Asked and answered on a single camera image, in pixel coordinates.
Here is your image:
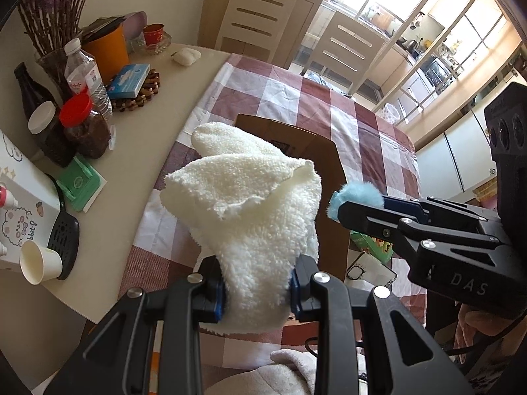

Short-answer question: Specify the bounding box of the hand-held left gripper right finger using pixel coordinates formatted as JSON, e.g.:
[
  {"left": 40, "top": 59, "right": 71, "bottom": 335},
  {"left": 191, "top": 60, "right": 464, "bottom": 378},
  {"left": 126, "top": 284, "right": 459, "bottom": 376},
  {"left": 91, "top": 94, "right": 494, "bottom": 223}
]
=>
[{"left": 288, "top": 254, "right": 474, "bottom": 395}]

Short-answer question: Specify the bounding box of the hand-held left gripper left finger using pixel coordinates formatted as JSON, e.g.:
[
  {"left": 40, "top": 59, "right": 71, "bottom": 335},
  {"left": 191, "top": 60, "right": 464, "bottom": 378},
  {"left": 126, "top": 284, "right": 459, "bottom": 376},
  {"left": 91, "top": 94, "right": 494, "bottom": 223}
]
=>
[{"left": 43, "top": 255, "right": 229, "bottom": 395}]

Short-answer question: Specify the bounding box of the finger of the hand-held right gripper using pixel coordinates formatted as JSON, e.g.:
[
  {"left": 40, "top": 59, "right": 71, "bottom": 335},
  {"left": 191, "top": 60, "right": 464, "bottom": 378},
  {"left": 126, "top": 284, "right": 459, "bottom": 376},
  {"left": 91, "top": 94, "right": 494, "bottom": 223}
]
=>
[
  {"left": 338, "top": 200, "right": 501, "bottom": 264},
  {"left": 381, "top": 195, "right": 501, "bottom": 235}
]

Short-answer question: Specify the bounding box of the blue pom-pom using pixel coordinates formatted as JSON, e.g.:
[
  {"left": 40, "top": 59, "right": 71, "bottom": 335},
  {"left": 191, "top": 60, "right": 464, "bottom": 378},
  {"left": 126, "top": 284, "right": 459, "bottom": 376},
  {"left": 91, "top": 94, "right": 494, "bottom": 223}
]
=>
[{"left": 327, "top": 183, "right": 384, "bottom": 220}]

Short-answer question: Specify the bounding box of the green printed box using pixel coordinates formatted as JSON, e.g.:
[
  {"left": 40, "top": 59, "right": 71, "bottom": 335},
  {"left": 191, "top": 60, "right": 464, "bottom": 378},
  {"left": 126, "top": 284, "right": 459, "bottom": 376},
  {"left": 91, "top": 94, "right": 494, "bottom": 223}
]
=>
[{"left": 350, "top": 231, "right": 396, "bottom": 265}]

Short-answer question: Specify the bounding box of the clear phone case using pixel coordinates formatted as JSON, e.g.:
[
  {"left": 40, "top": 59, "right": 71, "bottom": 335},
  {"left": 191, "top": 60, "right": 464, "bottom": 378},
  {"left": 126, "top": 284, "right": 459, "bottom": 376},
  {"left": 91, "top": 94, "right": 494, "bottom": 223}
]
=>
[{"left": 345, "top": 251, "right": 398, "bottom": 288}]

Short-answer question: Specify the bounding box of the cardboard box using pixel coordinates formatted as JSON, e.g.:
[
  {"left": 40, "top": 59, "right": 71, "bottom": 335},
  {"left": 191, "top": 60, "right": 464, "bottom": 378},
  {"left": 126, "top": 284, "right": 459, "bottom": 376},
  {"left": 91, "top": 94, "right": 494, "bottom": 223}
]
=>
[{"left": 235, "top": 113, "right": 350, "bottom": 326}]

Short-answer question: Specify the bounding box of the white fluffy towel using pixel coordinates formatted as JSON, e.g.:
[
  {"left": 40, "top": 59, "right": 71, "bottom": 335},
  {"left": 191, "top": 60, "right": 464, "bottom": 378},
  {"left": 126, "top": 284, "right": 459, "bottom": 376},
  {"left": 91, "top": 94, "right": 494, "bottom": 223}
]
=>
[{"left": 160, "top": 121, "right": 322, "bottom": 334}]

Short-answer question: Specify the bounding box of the white cartoon printed container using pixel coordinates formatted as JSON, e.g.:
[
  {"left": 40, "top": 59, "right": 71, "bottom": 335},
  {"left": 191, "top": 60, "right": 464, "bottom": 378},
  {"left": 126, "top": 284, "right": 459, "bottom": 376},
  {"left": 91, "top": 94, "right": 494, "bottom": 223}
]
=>
[{"left": 0, "top": 129, "right": 62, "bottom": 274}]

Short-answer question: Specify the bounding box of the orange container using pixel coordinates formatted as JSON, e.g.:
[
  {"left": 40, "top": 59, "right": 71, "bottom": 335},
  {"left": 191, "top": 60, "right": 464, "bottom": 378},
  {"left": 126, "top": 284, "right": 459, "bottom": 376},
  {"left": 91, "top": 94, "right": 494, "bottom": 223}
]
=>
[{"left": 81, "top": 25, "right": 130, "bottom": 85}]

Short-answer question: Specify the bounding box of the person's right hand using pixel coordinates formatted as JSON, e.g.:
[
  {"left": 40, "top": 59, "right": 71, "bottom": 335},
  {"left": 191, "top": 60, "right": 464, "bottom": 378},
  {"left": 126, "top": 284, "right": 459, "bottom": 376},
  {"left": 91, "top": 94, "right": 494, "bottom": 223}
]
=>
[{"left": 453, "top": 302, "right": 527, "bottom": 352}]

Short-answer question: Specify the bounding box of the white refrigerator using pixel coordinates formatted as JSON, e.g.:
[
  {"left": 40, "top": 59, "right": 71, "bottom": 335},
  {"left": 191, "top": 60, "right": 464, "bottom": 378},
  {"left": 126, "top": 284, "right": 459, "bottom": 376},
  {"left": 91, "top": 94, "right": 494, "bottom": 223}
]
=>
[{"left": 416, "top": 103, "right": 507, "bottom": 204}]

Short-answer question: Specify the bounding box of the white fleece jacket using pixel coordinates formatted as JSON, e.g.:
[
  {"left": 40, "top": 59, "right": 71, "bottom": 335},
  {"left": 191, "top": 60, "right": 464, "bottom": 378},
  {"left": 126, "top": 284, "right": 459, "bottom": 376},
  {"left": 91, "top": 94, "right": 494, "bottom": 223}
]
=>
[{"left": 204, "top": 348, "right": 367, "bottom": 395}]

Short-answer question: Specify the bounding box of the white perforated bin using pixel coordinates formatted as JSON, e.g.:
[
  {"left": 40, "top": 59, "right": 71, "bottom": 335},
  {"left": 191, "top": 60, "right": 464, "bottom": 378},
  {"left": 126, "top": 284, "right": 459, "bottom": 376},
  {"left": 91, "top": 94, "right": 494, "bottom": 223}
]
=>
[{"left": 381, "top": 103, "right": 401, "bottom": 126}]

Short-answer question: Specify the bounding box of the red white checkered tablecloth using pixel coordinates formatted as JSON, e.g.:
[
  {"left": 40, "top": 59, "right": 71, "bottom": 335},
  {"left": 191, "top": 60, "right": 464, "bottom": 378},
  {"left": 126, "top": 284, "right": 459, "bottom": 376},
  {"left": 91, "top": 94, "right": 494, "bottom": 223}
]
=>
[{"left": 119, "top": 53, "right": 429, "bottom": 369}]

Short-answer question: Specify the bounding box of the black slotted spatula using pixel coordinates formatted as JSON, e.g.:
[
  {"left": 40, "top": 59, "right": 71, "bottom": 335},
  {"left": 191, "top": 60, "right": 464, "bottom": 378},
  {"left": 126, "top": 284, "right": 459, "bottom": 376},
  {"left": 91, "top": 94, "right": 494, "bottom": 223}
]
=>
[{"left": 47, "top": 210, "right": 81, "bottom": 280}]

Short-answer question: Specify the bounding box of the white wooden chair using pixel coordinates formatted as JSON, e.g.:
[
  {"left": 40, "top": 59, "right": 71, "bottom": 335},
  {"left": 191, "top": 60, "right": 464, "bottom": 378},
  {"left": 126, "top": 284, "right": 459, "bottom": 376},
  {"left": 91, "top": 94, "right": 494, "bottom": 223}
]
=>
[
  {"left": 305, "top": 10, "right": 385, "bottom": 95},
  {"left": 216, "top": 0, "right": 297, "bottom": 66}
]

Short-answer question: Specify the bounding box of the white paper cup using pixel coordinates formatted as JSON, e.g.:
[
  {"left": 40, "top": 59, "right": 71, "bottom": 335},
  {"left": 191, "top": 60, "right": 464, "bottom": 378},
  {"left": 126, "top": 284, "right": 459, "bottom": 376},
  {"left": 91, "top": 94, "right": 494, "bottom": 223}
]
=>
[{"left": 19, "top": 241, "right": 63, "bottom": 285}]

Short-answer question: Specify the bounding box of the red lid jar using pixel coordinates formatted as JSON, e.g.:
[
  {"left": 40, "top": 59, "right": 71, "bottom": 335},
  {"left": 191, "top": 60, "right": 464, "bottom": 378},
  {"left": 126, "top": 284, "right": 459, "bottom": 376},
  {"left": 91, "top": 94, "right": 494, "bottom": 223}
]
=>
[{"left": 59, "top": 93, "right": 112, "bottom": 160}]

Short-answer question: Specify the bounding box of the wooden bead trivet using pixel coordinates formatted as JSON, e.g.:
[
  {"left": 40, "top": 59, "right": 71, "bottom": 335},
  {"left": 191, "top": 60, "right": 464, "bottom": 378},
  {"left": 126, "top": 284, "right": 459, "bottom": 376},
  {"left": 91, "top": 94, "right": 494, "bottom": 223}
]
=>
[{"left": 105, "top": 68, "right": 161, "bottom": 113}]

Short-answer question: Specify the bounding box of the white lid dark jar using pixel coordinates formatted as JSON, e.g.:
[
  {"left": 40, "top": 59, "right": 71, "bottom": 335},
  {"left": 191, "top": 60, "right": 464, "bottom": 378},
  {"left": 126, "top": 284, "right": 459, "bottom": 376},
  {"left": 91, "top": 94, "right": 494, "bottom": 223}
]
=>
[{"left": 28, "top": 101, "right": 77, "bottom": 168}]

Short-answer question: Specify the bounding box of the blue tissue pack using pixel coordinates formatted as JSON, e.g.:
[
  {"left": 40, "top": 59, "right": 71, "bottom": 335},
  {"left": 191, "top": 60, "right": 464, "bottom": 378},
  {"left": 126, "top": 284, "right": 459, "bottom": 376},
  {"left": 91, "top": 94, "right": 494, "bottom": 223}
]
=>
[{"left": 106, "top": 64, "right": 151, "bottom": 99}]

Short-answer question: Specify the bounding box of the small white plush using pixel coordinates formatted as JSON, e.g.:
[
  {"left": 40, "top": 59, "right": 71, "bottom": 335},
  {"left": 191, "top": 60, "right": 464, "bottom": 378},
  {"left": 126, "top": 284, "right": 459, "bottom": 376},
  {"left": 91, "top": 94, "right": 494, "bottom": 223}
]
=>
[{"left": 171, "top": 48, "right": 201, "bottom": 66}]

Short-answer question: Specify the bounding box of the glass dish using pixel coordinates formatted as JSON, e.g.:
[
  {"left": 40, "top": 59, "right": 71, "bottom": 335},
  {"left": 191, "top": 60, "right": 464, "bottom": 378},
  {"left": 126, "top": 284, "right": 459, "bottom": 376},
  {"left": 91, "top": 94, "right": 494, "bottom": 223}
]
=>
[{"left": 132, "top": 29, "right": 173, "bottom": 55}]

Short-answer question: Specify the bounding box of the clear water bottle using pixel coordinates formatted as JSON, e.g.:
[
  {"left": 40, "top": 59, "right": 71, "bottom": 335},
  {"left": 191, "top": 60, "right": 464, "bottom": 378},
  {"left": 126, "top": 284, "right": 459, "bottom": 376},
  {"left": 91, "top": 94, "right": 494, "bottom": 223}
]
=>
[{"left": 64, "top": 38, "right": 113, "bottom": 122}]

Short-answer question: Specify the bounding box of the red cup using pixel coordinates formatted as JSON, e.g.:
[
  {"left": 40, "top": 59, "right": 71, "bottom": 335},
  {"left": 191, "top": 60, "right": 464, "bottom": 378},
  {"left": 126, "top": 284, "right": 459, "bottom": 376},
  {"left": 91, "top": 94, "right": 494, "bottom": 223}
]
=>
[{"left": 143, "top": 24, "right": 164, "bottom": 47}]

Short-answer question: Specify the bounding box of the glass vase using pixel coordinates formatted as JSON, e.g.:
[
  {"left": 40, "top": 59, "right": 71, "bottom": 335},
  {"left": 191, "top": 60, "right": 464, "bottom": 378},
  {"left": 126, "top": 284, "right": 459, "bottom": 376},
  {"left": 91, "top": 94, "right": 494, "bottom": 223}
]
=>
[{"left": 35, "top": 47, "right": 75, "bottom": 103}]

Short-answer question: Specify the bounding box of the dark glass bottle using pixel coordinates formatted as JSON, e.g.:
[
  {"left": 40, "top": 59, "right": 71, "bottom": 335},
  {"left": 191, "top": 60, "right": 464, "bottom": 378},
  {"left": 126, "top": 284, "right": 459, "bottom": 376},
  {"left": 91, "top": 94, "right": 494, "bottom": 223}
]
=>
[{"left": 14, "top": 63, "right": 58, "bottom": 132}]

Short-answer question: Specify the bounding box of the pale pink pouch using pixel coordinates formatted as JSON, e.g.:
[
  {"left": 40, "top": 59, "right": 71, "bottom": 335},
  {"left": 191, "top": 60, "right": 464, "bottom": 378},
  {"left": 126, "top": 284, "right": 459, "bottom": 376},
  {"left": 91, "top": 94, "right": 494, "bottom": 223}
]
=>
[{"left": 123, "top": 10, "right": 148, "bottom": 40}]

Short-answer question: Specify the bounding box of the dark packet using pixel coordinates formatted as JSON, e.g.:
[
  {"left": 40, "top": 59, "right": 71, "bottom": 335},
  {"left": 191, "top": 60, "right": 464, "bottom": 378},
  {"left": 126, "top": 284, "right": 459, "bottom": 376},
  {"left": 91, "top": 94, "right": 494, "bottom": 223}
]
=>
[{"left": 80, "top": 16, "right": 126, "bottom": 38}]

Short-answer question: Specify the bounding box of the dried twigs bundle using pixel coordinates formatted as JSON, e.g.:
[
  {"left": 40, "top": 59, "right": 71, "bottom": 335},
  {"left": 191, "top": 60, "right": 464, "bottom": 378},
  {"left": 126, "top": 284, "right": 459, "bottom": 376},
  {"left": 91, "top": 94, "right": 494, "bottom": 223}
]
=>
[{"left": 18, "top": 0, "right": 103, "bottom": 56}]

